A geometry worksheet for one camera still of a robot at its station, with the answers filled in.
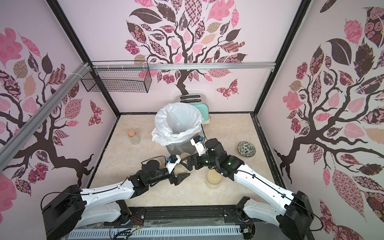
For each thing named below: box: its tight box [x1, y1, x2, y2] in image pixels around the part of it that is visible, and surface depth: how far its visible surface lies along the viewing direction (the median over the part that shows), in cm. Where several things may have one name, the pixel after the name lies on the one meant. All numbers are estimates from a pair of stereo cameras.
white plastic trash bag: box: [151, 102, 204, 146], surface depth 86 cm
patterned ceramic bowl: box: [237, 141, 256, 158], surface depth 99 cm
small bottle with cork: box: [127, 129, 141, 145], surface depth 97 cm
